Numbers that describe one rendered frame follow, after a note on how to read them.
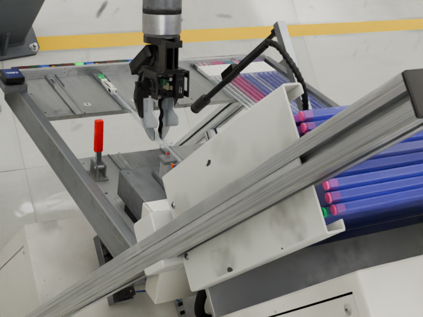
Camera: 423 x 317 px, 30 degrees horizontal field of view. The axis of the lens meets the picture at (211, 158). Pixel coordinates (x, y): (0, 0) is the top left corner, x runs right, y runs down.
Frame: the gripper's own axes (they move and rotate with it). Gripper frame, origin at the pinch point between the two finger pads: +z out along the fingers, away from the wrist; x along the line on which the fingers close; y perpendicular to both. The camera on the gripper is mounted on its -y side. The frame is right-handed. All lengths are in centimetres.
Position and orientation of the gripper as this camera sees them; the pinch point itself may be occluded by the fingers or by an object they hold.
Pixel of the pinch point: (155, 133)
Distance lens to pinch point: 159.6
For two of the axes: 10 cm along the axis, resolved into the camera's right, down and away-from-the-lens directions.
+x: 8.7, -1.2, 4.9
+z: -0.3, 9.5, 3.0
